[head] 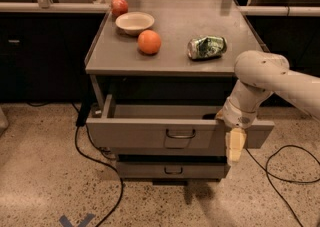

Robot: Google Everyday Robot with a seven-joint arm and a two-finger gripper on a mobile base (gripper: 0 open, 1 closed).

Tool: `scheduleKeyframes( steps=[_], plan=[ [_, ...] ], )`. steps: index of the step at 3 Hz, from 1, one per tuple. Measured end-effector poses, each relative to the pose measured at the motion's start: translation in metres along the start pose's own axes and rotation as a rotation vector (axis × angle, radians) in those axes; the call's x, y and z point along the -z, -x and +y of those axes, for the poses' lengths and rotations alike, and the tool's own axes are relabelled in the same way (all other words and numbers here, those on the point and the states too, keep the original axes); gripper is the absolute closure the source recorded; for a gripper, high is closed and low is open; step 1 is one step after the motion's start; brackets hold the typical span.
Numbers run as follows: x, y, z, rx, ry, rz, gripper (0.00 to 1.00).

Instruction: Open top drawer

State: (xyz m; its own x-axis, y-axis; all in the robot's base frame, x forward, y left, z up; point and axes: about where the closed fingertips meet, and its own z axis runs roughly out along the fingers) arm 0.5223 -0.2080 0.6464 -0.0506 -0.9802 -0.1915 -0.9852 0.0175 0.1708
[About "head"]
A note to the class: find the crushed green soda can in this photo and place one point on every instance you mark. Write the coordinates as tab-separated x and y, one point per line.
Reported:
206	47

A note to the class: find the grey bottom drawer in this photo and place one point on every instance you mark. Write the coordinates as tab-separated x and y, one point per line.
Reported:
175	170

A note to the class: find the red apple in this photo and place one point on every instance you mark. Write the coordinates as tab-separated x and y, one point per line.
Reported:
119	7

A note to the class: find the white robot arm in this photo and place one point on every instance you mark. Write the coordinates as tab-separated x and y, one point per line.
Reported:
259	75

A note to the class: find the orange fruit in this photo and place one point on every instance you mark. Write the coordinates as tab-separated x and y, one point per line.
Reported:
149	42

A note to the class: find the blue tape floor mark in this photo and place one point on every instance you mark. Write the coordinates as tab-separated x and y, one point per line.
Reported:
84	222

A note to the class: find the white bowl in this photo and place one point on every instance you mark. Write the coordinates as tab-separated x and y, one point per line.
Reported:
133	23

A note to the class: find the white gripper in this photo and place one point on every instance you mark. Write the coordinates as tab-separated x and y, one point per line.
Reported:
237	115

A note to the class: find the grey drawer cabinet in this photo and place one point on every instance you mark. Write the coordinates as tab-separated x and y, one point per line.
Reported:
119	69

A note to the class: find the grey top drawer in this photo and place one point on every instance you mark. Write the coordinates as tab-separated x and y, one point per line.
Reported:
133	129

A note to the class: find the grey drawer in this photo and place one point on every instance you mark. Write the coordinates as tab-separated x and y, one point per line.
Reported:
133	129
175	170

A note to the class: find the white horizontal rail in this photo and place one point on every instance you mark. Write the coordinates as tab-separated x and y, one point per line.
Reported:
101	8

